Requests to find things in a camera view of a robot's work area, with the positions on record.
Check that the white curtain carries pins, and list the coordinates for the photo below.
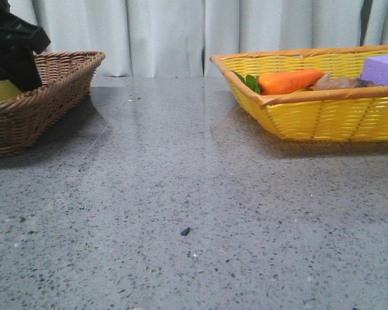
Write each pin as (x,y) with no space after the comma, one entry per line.
(162,39)

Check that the brown ginger root toy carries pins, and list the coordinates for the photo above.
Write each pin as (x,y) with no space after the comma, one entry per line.
(329,83)

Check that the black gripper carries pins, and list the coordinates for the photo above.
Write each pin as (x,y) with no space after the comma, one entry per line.
(19,40)

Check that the purple foam block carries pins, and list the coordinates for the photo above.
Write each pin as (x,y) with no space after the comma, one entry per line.
(375,69)

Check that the yellow woven basket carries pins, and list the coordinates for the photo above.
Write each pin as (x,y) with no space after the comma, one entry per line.
(345,115)

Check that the orange toy carrot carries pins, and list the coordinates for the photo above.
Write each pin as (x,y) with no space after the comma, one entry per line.
(281,82)

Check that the yellow tape roll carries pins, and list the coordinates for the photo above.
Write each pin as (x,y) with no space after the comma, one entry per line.
(8,90)

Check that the brown wicker basket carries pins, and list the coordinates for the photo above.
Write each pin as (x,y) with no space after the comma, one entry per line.
(66,78)

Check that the small black debris speck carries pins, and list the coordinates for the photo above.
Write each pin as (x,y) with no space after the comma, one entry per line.
(186,231)

